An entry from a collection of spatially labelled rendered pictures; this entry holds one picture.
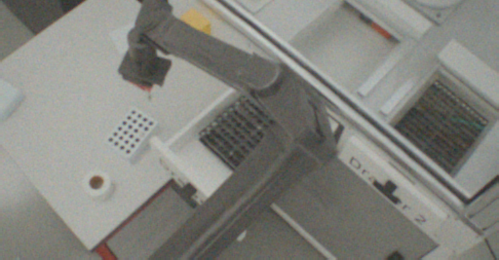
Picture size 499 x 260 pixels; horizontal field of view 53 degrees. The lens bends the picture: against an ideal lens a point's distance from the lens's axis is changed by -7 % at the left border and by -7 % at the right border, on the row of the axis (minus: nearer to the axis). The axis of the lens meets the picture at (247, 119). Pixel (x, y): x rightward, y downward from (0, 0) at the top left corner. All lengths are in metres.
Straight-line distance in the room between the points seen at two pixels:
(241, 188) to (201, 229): 0.07
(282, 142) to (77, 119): 0.91
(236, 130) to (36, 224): 1.19
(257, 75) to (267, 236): 1.45
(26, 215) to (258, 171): 1.68
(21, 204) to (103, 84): 0.91
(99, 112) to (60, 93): 0.13
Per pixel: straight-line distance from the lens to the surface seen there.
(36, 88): 1.54
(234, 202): 0.64
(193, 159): 1.27
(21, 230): 2.22
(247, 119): 1.25
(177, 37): 0.92
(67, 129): 1.45
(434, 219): 1.24
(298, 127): 0.61
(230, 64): 0.78
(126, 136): 1.36
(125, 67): 1.14
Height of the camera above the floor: 2.00
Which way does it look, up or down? 62 degrees down
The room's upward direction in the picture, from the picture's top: 5 degrees clockwise
